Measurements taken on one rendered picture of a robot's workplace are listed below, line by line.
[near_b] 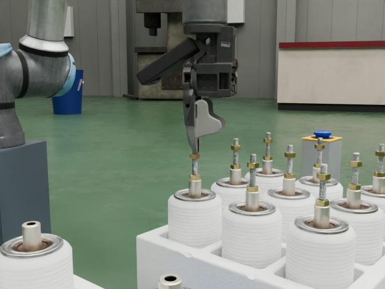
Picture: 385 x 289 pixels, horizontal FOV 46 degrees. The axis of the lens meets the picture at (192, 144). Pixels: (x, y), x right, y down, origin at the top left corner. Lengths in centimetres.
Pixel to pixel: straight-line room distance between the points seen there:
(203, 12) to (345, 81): 492
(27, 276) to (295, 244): 35
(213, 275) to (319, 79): 498
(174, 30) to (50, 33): 634
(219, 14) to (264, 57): 749
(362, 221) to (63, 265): 44
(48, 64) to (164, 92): 634
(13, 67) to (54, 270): 63
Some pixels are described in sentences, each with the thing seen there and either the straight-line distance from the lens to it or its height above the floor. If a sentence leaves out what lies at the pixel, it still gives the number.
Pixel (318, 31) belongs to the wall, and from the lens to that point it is 818.
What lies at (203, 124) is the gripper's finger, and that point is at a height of 38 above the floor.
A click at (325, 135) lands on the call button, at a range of 109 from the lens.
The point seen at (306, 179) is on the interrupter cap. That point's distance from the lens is 94.
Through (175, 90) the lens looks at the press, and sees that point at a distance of 741.
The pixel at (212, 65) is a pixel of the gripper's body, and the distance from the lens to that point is 73.
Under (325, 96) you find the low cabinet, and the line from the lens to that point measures 561.
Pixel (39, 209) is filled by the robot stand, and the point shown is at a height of 14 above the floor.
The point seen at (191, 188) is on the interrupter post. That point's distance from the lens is 79.
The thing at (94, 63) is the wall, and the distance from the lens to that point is 930.
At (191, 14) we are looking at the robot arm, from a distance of 75.
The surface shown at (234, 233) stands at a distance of 71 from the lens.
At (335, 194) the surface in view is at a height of 24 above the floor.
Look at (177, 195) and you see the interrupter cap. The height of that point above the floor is 25.
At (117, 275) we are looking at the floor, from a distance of 111.
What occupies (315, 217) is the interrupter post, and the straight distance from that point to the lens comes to 67.
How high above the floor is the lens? 47
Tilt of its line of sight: 9 degrees down
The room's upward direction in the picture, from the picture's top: straight up
